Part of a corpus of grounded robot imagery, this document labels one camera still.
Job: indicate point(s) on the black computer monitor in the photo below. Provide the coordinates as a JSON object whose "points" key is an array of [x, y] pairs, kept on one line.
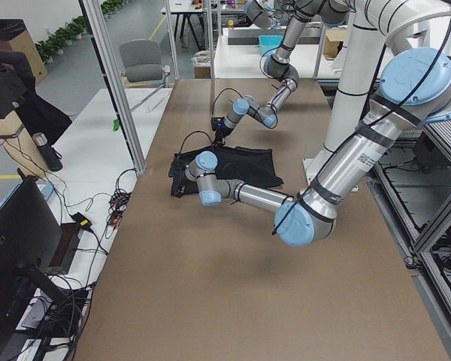
{"points": [[29, 236]]}

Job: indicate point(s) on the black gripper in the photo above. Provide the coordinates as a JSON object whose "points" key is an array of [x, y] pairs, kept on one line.
{"points": [[222, 132]]}

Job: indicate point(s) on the grey office chair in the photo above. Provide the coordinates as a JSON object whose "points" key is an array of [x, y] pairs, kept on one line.
{"points": [[142, 62]]}

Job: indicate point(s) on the black power strip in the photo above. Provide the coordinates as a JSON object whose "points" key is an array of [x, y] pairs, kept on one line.
{"points": [[117, 205]]}

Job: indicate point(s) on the aluminium frame cage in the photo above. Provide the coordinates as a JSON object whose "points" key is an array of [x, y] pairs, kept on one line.
{"points": [[102, 46]]}

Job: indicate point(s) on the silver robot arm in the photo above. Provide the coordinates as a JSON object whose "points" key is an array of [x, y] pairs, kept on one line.
{"points": [[277, 66], [396, 76]]}

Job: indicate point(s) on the dark t-shirt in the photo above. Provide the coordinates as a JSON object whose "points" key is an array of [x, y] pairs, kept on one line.
{"points": [[253, 166]]}

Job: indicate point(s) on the blue plastic bin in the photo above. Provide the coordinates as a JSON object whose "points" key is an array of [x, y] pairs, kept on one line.
{"points": [[268, 43]]}

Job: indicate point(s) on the black water bottle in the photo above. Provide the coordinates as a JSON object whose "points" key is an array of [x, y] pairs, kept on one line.
{"points": [[46, 150]]}

